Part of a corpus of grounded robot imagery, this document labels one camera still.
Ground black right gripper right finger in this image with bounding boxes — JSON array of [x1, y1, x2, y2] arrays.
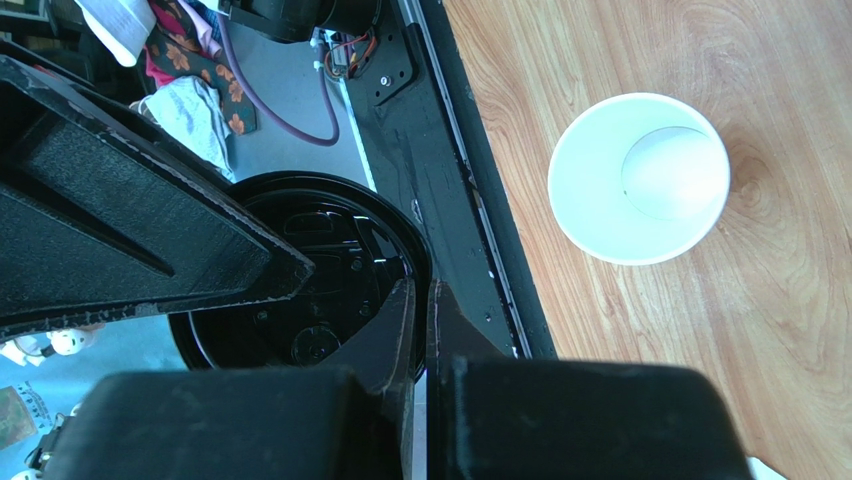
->
[[426, 281, 751, 479]]

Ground brown paper cup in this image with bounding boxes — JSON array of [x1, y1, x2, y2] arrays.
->
[[548, 92, 731, 266]]

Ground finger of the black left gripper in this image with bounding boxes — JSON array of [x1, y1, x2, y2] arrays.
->
[[1, 57, 314, 340]]

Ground black cup lid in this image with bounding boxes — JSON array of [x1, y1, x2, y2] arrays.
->
[[168, 171, 432, 370]]

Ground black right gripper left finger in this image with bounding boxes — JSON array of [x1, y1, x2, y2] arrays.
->
[[44, 279, 417, 479]]

